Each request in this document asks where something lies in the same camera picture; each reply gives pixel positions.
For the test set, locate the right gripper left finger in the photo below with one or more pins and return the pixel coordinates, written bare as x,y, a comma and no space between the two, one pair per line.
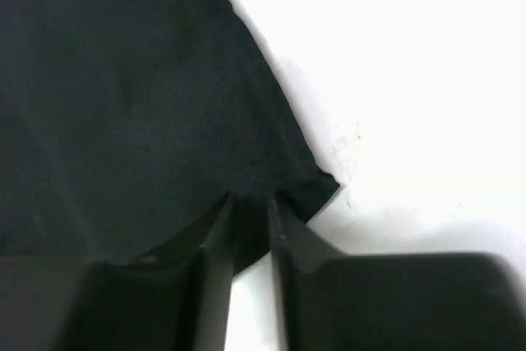
175,297

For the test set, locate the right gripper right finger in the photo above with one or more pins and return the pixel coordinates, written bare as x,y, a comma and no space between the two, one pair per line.
329,300

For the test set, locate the black cloth placemat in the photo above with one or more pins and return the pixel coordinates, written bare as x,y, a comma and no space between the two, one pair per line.
124,121

